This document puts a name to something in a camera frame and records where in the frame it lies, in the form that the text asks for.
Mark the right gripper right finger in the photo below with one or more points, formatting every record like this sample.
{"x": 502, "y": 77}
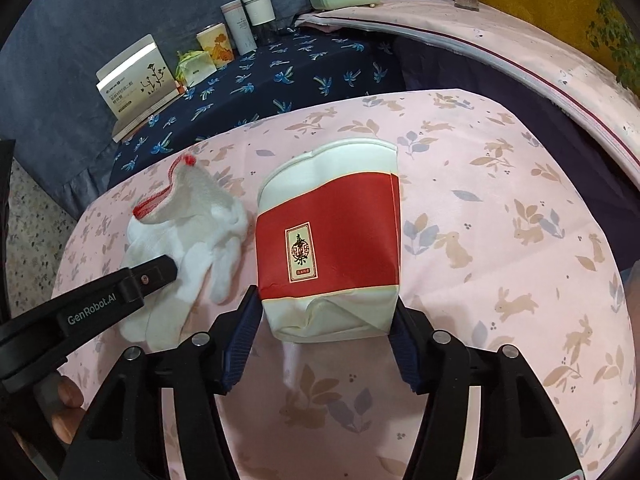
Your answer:
{"x": 521, "y": 435}

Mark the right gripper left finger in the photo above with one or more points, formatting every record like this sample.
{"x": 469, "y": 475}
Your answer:
{"x": 122, "y": 434}

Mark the white glove red cuff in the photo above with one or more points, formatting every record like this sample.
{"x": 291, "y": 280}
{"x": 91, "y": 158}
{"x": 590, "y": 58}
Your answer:
{"x": 202, "y": 228}

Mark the red white paper cup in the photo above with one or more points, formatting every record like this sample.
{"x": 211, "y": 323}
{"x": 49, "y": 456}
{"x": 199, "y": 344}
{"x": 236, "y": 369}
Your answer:
{"x": 327, "y": 242}

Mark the person's hand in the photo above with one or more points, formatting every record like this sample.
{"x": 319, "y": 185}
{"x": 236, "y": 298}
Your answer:
{"x": 61, "y": 400}

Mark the pink rabbit print tablecloth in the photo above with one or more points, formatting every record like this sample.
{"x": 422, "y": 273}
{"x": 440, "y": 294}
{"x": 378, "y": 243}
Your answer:
{"x": 498, "y": 247}

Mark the blue grey backdrop cloth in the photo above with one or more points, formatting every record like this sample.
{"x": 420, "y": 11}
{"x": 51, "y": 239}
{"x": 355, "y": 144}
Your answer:
{"x": 49, "y": 103}

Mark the white book box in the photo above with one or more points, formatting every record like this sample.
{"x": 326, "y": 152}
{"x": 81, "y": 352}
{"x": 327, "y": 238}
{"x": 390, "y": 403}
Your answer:
{"x": 135, "y": 84}

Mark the green white small packet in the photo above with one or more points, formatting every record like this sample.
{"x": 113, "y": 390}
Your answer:
{"x": 194, "y": 67}

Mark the tall white bottle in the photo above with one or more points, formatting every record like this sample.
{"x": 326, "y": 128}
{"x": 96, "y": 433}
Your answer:
{"x": 239, "y": 26}

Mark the pink cloth on shelf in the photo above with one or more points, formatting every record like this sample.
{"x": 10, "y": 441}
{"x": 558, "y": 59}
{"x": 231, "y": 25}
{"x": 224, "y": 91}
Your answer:
{"x": 581, "y": 87}

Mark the navy leaf print cloth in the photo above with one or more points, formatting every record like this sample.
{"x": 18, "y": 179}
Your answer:
{"x": 303, "y": 68}

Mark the short white jar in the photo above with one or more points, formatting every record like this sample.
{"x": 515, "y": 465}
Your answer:
{"x": 259, "y": 11}

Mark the green plant white pot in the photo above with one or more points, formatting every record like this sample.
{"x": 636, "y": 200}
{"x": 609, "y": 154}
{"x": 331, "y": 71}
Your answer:
{"x": 610, "y": 33}

